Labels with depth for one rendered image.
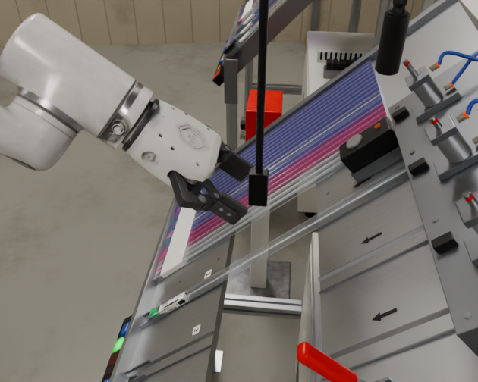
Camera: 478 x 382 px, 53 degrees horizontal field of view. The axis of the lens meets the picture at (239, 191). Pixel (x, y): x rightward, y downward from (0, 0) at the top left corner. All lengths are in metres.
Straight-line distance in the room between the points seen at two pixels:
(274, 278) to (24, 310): 0.93
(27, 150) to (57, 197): 1.88
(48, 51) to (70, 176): 2.01
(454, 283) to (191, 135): 0.35
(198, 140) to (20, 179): 2.08
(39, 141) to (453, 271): 0.42
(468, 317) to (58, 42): 0.47
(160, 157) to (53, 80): 0.14
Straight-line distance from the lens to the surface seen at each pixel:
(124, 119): 0.56
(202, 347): 0.69
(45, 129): 0.56
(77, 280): 1.99
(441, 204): 0.46
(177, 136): 0.58
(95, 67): 0.57
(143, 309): 0.88
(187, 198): 0.55
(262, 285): 1.84
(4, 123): 0.54
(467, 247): 0.41
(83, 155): 2.70
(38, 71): 0.57
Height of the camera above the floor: 1.40
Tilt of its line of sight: 37 degrees down
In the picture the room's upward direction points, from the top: straight up
